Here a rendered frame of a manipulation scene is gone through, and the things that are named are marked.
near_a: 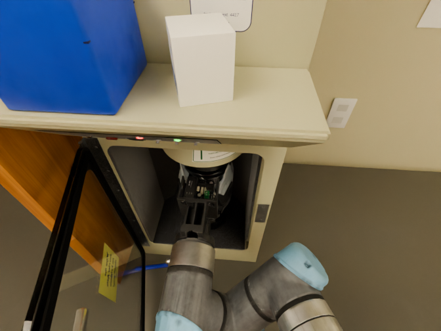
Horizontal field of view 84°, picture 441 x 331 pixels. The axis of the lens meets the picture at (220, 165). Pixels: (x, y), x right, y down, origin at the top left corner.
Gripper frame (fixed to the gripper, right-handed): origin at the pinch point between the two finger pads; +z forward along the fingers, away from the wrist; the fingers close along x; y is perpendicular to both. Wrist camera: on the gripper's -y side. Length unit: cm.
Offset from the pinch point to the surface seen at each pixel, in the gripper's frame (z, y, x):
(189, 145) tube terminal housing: -9.7, 16.7, 0.8
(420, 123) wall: 32, -11, -67
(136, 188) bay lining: -8.0, 0.6, 14.5
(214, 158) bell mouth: -7.8, 11.6, -2.7
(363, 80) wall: 33, 4, -43
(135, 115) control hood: -19.3, 30.2, 2.6
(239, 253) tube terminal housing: -11.9, -22.0, -8.9
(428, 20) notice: 34, 20, -51
